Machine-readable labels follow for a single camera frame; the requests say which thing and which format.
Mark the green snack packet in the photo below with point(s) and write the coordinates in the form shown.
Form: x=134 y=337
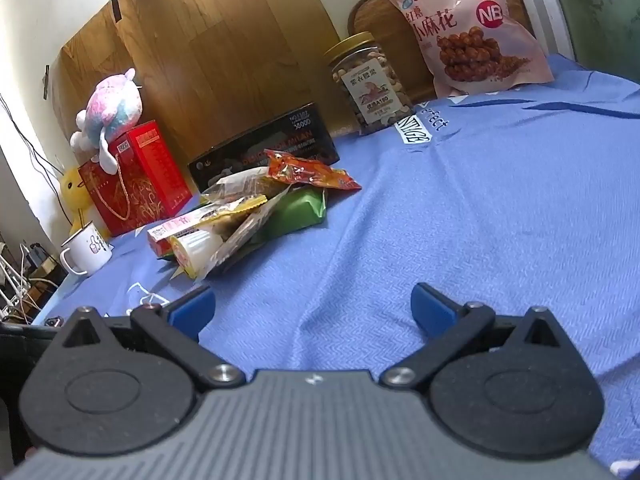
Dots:
x=295 y=210

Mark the red gift bag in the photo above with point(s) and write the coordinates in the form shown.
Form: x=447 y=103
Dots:
x=150 y=175

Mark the white enamel mug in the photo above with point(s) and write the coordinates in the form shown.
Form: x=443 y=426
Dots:
x=87 y=251

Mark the black tape strip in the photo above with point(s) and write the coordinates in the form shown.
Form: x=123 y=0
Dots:
x=115 y=1
x=46 y=82

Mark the grey frame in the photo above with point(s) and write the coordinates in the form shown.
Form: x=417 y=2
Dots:
x=542 y=0

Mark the clear bread packet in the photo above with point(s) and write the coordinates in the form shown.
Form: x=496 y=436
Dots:
x=235 y=182

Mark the pink blue plush toy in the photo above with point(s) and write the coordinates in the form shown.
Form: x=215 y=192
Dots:
x=112 y=105

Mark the pink snack bag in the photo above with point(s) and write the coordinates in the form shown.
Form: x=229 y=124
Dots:
x=450 y=25

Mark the wooden board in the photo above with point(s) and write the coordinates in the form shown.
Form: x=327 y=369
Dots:
x=225 y=35

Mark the clear nut jar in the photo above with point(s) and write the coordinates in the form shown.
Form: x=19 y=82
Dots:
x=370 y=90

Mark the white jelly cup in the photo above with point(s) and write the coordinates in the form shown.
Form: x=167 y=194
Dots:
x=197 y=251

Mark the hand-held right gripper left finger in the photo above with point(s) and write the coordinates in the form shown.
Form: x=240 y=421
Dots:
x=192 y=306

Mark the yellow-edged snack packet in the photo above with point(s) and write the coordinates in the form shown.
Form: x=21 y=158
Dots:
x=232 y=211

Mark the black tin box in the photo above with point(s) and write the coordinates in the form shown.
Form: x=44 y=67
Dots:
x=280 y=137

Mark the red white snack packet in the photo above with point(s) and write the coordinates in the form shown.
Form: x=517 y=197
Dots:
x=161 y=240

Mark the round woven mat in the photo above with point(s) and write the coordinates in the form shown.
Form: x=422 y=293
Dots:
x=370 y=17

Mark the blue printed cloth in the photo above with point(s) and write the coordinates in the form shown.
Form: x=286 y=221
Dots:
x=450 y=185

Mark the orange red snack packet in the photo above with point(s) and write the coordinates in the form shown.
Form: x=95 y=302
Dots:
x=310 y=175

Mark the long clear snack packet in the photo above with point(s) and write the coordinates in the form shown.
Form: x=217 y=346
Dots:
x=242 y=237

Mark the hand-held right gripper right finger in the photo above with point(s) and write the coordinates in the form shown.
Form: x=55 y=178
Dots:
x=432 y=311

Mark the yellow plush duck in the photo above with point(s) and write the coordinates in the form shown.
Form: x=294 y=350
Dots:
x=75 y=191

